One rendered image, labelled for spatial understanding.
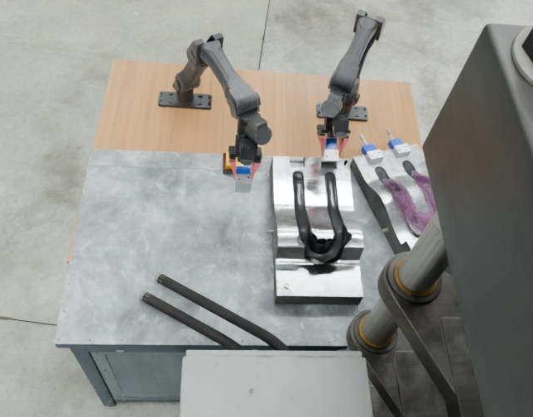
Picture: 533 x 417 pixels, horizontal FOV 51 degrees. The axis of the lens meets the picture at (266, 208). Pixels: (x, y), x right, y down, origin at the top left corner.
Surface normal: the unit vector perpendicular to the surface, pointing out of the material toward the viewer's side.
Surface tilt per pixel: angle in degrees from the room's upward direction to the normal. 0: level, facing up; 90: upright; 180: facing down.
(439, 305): 0
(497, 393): 90
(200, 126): 0
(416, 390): 0
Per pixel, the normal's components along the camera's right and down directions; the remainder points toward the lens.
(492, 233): -0.99, -0.04
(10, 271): 0.10, -0.54
